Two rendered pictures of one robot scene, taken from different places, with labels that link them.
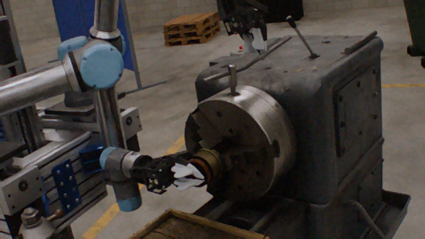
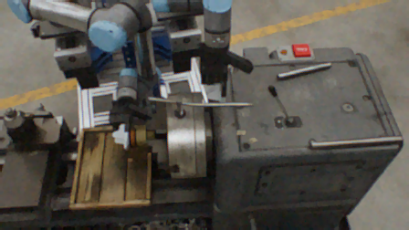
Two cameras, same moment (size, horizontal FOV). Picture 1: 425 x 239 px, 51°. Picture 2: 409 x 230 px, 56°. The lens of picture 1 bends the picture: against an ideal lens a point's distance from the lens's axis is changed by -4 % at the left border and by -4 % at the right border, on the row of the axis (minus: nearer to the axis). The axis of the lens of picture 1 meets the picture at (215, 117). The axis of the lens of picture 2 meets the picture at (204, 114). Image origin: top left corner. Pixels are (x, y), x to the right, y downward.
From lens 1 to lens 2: 1.21 m
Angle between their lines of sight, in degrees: 49
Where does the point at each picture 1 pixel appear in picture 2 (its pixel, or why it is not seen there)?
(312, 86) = (222, 158)
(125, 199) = not seen: hidden behind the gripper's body
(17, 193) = (67, 61)
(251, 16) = (215, 75)
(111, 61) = (108, 39)
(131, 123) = (189, 42)
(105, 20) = not seen: outside the picture
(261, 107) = (184, 139)
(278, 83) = (219, 129)
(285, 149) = (187, 172)
